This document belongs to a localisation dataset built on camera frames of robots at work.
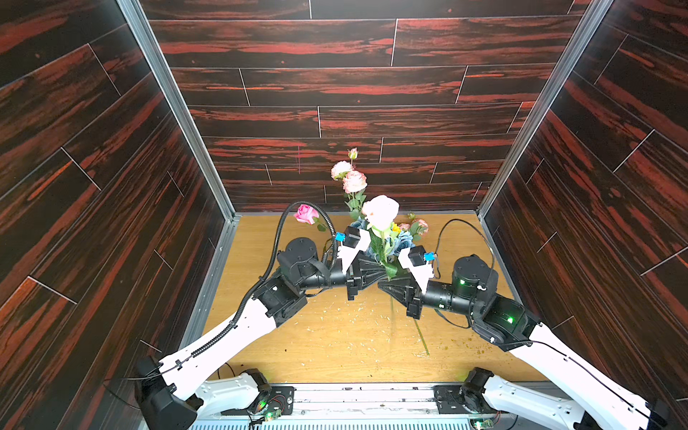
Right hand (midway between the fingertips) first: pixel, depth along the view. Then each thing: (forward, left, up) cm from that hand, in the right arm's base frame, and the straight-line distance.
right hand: (385, 276), depth 61 cm
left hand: (-3, 0, +6) cm, 7 cm away
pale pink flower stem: (+40, -18, -28) cm, 52 cm away
